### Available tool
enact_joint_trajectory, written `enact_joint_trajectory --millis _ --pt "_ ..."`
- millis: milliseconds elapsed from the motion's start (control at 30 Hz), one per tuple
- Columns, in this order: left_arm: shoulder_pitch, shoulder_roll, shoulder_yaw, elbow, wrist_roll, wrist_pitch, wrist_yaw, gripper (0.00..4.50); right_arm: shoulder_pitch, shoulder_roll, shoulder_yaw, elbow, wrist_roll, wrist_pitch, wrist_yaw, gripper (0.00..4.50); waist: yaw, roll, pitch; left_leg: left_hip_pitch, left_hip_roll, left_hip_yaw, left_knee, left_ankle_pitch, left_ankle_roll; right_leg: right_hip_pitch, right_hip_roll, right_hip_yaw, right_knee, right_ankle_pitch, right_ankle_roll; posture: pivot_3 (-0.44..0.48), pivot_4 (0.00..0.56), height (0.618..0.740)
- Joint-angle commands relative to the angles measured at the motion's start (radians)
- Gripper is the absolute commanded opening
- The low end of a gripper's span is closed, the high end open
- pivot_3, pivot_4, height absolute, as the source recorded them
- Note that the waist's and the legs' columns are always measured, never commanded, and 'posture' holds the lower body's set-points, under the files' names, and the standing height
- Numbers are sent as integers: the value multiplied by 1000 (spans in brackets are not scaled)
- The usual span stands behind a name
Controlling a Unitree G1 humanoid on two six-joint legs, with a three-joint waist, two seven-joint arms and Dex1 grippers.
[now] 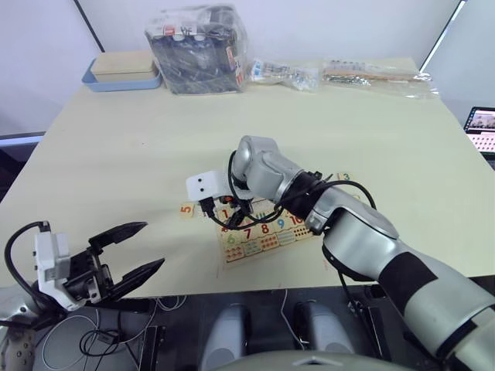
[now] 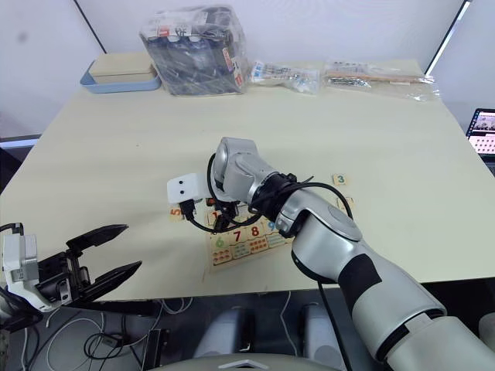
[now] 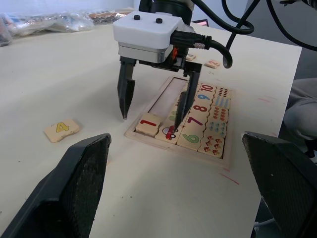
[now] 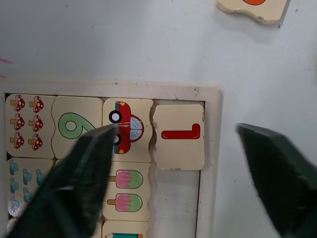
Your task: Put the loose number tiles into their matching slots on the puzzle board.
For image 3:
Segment grey fabric-covered shape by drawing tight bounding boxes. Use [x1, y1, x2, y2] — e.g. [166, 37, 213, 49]
[283, 78, 317, 159]

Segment wooden tile green picture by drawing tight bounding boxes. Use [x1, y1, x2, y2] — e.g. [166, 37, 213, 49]
[164, 109, 187, 127]

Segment wooden tile nine blue figures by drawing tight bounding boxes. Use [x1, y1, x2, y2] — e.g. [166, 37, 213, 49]
[211, 95, 231, 110]

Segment wooden tile seven blue figures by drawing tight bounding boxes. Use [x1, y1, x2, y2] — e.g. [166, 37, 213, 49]
[205, 120, 227, 138]

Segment wooden tile red car picture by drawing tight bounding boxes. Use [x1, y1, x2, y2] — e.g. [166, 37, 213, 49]
[155, 123, 184, 146]

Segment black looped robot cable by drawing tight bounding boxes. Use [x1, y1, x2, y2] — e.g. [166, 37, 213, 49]
[192, 0, 255, 36]

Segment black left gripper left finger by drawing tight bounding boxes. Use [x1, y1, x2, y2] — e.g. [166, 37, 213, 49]
[0, 133, 112, 238]

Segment wooden tile green number 6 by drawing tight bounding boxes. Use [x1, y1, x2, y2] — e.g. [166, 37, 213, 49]
[176, 131, 205, 152]

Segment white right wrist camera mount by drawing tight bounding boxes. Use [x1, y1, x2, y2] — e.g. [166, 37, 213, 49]
[112, 11, 184, 64]

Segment wooden tile eight orange figures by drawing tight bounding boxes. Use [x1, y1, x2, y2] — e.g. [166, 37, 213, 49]
[209, 106, 230, 123]

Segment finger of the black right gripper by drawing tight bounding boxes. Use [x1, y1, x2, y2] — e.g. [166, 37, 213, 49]
[173, 70, 201, 133]
[116, 62, 136, 120]

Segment wooden tile red number 10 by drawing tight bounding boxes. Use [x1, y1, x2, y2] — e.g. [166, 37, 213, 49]
[198, 83, 218, 96]

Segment wooden tile blue number 9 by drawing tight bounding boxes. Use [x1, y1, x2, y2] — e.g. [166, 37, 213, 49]
[195, 91, 216, 105]

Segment wooden tile red number 1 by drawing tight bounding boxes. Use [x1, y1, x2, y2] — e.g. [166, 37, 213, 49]
[135, 113, 163, 137]

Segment wooden number puzzle board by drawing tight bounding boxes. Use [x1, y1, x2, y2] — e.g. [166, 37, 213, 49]
[123, 75, 237, 172]

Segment wooden tile purple number 7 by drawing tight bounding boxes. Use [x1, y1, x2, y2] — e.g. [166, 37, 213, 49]
[185, 113, 211, 135]

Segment wooden tile six mushrooms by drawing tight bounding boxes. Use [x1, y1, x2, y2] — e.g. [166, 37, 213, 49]
[197, 135, 225, 159]

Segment wooden tile red number 8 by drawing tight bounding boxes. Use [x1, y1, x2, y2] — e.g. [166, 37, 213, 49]
[192, 100, 215, 118]

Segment wooden tile orange number 2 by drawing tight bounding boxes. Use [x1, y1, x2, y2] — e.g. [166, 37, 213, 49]
[204, 59, 221, 69]

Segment clear plastic bags pile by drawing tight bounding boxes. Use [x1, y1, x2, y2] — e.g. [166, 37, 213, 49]
[0, 9, 95, 48]

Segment brown packaged item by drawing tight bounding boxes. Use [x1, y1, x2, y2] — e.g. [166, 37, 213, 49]
[88, 7, 136, 26]

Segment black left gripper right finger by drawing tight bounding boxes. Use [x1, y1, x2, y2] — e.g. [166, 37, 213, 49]
[241, 131, 317, 238]

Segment wooden tile ten dark dots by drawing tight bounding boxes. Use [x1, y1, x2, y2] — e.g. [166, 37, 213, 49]
[213, 86, 234, 100]

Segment wooden tile yellow number 4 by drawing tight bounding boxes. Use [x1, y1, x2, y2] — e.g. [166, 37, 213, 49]
[44, 118, 81, 143]

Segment pink-edged dark device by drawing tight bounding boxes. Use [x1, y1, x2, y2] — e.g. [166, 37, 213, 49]
[192, 19, 210, 28]

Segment black camera cable with plug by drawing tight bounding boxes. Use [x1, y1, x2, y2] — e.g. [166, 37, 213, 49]
[170, 0, 264, 69]

